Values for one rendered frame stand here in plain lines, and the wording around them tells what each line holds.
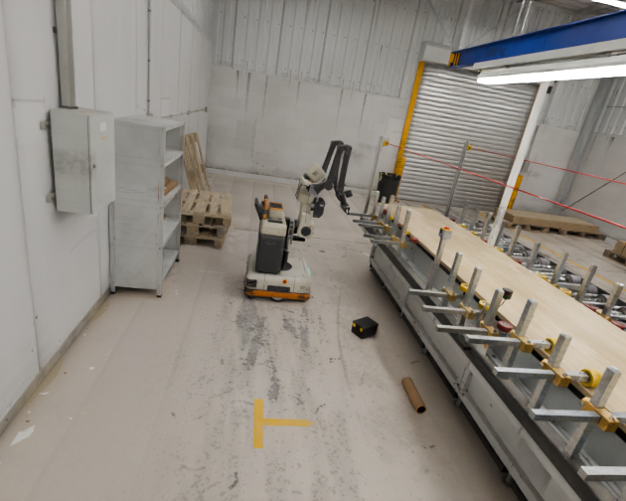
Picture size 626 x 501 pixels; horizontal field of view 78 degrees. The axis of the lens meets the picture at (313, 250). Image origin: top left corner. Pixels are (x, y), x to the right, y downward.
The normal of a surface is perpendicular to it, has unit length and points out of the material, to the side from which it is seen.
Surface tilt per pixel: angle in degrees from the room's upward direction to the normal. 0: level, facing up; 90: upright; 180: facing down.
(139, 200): 90
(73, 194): 90
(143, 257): 90
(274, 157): 90
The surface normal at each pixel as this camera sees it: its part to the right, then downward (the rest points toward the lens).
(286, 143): 0.12, 0.37
